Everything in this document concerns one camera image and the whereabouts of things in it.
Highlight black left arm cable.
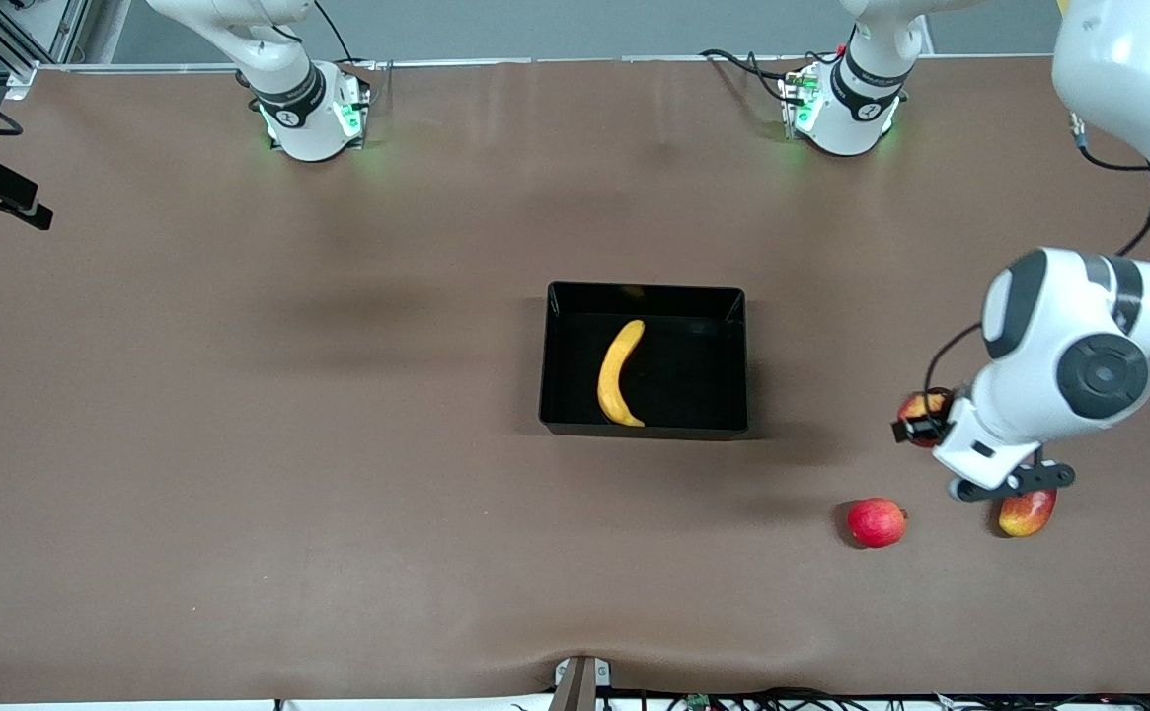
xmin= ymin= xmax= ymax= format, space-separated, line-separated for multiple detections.
xmin=923 ymin=114 xmax=1150 ymax=421

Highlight black left base cables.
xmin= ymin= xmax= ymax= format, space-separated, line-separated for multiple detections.
xmin=701 ymin=49 xmax=812 ymax=105

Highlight red yellow mango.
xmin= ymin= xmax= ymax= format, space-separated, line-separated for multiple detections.
xmin=997 ymin=488 xmax=1058 ymax=538

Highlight black plastic box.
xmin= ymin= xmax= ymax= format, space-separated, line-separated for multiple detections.
xmin=538 ymin=281 xmax=750 ymax=440

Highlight round red apple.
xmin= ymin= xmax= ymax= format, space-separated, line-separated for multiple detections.
xmin=847 ymin=498 xmax=908 ymax=550

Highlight red yellow apple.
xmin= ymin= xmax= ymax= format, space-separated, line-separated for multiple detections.
xmin=898 ymin=389 xmax=953 ymax=448

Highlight black right base cable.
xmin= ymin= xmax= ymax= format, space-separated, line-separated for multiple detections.
xmin=313 ymin=0 xmax=378 ymax=70

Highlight metal table edge clamp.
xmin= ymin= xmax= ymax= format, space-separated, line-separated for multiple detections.
xmin=553 ymin=655 xmax=613 ymax=711

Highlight yellow banana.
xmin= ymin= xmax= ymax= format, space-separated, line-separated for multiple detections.
xmin=597 ymin=319 xmax=647 ymax=428

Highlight brown table mat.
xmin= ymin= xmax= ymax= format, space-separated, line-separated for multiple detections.
xmin=0 ymin=54 xmax=1150 ymax=704

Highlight aluminium frame structure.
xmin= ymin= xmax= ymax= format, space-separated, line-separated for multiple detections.
xmin=0 ymin=0 xmax=92 ymax=75

